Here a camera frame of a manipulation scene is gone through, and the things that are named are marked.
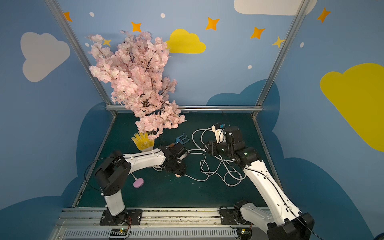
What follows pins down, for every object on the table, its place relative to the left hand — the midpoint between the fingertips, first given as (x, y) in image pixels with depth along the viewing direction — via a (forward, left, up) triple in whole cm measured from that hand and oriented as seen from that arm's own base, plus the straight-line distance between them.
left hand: (182, 169), depth 90 cm
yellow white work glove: (+21, +30, -2) cm, 37 cm away
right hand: (+5, -15, +23) cm, 28 cm away
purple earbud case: (-10, +23, +3) cm, 25 cm away
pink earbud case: (-4, +2, +1) cm, 5 cm away
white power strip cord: (+2, -19, +5) cm, 19 cm away
